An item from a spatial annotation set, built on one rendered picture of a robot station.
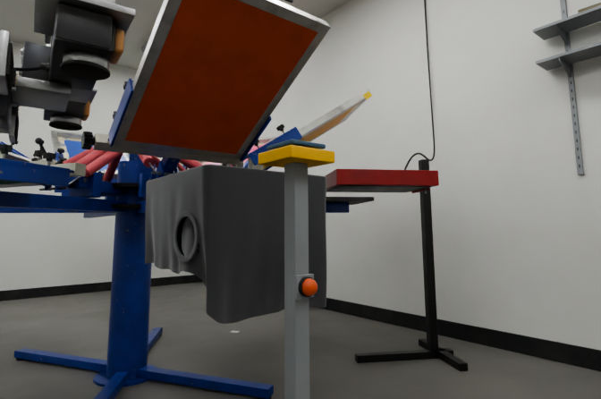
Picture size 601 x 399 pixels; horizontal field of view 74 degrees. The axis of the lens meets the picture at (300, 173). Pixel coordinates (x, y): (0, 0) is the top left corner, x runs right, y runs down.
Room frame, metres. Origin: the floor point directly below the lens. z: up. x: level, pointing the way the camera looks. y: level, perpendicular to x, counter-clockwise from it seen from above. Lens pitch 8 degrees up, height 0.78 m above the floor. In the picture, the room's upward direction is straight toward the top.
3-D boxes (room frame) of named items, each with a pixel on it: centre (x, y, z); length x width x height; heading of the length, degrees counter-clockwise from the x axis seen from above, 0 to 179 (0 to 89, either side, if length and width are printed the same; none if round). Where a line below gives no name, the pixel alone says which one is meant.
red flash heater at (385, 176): (2.48, -0.47, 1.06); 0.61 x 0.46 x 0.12; 99
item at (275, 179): (1.21, 0.09, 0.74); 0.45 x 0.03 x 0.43; 129
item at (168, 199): (1.28, 0.38, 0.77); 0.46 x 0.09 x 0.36; 39
